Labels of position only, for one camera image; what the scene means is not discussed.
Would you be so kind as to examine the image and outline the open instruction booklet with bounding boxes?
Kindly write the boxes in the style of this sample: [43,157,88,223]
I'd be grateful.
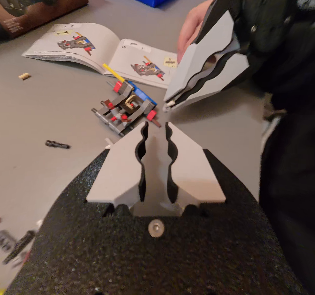
[22,23,178,89]

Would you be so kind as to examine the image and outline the pile of loose lego pieces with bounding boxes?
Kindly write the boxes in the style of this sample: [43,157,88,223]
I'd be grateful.
[0,216,38,267]

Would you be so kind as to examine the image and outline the black lego pin connector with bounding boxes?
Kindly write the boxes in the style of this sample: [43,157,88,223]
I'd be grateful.
[45,140,71,149]

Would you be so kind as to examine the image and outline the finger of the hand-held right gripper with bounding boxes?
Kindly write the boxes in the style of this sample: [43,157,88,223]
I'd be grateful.
[163,10,240,102]
[171,52,250,111]

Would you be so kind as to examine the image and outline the person's right hand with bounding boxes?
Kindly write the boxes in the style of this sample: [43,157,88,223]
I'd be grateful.
[177,0,215,63]

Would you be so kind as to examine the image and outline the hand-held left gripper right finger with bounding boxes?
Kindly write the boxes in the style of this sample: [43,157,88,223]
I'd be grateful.
[165,122,227,211]

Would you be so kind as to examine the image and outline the dark toy set box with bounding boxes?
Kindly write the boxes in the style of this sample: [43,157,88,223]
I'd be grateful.
[0,0,89,41]

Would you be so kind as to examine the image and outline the person's right forearm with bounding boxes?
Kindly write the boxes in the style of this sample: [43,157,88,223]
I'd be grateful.
[251,0,315,114]

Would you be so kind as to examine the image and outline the lego chassis assembly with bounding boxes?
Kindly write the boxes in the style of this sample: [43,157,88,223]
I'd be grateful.
[92,63,162,137]

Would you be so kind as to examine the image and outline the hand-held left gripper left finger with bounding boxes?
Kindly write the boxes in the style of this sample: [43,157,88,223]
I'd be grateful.
[86,121,149,211]

